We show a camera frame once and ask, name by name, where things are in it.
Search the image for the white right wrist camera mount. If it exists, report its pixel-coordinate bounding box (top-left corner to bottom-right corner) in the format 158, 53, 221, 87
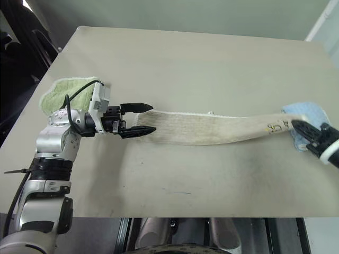
319, 140, 339, 168

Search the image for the black chair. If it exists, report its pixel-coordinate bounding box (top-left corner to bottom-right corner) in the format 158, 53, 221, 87
0, 0, 63, 149

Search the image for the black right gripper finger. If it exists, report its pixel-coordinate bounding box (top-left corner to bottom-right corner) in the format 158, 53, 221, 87
291, 120, 323, 134
293, 128, 318, 150

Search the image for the white door frame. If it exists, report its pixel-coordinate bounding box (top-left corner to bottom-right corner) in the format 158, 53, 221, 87
304, 0, 339, 43

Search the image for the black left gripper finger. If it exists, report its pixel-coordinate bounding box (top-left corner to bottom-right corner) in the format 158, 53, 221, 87
120, 126, 157, 140
120, 102, 154, 114

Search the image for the black metal table frame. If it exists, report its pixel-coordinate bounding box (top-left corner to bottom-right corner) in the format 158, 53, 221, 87
113, 217, 313, 254

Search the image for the folded green towel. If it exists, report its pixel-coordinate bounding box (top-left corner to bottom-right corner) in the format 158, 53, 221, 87
38, 76, 99, 117

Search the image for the grey rounded shell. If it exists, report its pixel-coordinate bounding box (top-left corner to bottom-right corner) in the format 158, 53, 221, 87
209, 217, 243, 252
137, 217, 170, 249

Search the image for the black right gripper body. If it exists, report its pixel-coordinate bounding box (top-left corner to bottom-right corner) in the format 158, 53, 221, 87
314, 123, 339, 157

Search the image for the folded light blue towel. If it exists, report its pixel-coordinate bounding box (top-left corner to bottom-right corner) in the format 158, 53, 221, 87
280, 101, 331, 153

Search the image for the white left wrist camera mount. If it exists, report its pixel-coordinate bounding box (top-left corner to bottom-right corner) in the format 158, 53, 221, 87
88, 82, 112, 132

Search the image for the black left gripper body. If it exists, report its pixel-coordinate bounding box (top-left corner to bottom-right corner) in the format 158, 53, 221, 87
101, 105, 127, 135

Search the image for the black cable tie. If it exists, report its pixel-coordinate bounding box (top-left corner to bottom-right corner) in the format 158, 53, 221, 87
4, 168, 35, 175

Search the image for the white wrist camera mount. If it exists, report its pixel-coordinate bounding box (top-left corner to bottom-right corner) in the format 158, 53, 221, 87
319, 140, 339, 168
88, 82, 112, 132

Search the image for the beige towel with white trim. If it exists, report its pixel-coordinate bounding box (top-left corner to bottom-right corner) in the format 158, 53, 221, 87
132, 110, 309, 147

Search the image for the black dotted disc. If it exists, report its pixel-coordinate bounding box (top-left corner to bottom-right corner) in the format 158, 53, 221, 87
127, 242, 231, 254

